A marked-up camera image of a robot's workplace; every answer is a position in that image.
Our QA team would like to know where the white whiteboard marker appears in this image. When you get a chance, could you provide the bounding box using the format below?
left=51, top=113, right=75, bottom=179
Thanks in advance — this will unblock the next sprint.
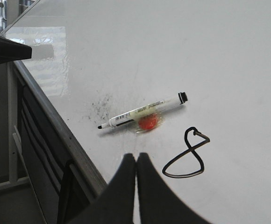
left=98, top=92, right=188, bottom=129

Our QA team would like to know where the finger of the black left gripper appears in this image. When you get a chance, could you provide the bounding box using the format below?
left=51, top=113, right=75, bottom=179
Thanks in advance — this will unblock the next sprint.
left=0, top=36, right=32, bottom=64

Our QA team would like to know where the red round magnet taped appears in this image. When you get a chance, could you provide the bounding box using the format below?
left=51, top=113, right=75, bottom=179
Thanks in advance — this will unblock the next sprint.
left=135, top=112, right=165, bottom=133

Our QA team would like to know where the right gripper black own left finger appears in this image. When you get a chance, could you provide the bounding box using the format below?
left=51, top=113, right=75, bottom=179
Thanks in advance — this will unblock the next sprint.
left=70, top=154, right=136, bottom=224

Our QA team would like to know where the grey metal table frame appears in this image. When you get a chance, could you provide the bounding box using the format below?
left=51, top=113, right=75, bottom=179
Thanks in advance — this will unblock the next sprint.
left=0, top=63, right=48, bottom=224

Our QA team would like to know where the grey aluminium whiteboard frame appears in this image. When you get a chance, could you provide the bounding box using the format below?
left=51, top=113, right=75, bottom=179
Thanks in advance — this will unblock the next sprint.
left=14, top=61, right=107, bottom=198

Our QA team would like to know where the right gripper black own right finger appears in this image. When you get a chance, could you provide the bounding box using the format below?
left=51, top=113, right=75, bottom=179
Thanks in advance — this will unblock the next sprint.
left=136, top=153, right=209, bottom=224

